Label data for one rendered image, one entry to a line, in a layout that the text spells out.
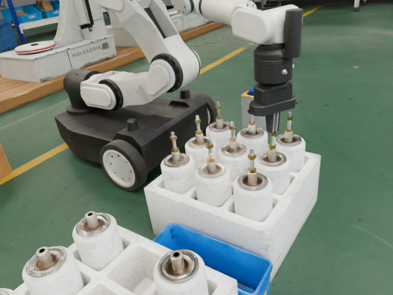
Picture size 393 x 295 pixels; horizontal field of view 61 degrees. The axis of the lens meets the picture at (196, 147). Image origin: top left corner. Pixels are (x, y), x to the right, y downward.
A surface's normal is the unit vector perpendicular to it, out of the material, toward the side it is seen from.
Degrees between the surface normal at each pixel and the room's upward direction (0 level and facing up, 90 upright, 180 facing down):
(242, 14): 90
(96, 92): 90
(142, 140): 45
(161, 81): 90
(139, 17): 113
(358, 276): 0
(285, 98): 90
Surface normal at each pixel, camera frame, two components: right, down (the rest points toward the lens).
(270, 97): 0.38, 0.41
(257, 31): -0.77, 0.37
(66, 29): 0.83, 0.18
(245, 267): -0.55, 0.42
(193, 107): 0.53, -0.47
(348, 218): -0.11, -0.87
